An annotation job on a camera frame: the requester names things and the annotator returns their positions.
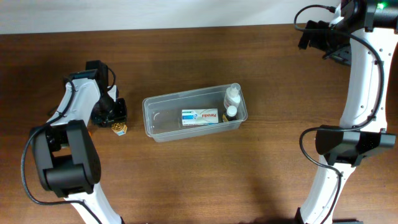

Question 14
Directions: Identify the white spray bottle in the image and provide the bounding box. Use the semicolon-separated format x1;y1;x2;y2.
223;83;241;109

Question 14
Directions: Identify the dark bottle white cap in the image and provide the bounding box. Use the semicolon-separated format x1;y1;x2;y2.
221;105;238;123

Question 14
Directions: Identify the white blue medicine box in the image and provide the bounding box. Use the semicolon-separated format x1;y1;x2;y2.
182;108;218;126

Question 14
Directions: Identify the small gold lid balm jar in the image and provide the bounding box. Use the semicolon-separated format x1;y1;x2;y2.
111;123;127;136

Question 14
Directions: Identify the clear plastic container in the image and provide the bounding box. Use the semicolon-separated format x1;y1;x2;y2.
142;84;248;142

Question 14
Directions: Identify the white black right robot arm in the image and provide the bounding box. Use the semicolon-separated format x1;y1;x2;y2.
295;0;397;223

